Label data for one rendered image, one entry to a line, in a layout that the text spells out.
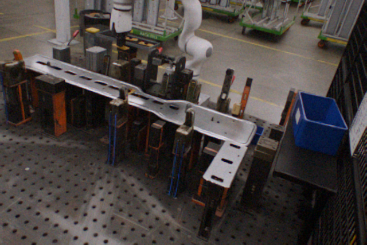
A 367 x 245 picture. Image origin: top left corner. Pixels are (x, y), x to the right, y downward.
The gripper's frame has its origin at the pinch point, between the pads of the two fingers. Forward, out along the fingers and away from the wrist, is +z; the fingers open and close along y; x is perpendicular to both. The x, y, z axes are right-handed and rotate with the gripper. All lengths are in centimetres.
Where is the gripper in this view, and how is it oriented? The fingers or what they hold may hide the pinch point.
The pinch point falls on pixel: (121, 41)
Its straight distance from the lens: 154.1
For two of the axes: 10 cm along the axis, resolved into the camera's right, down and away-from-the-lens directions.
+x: 8.1, 3.7, -4.6
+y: -5.7, 3.2, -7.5
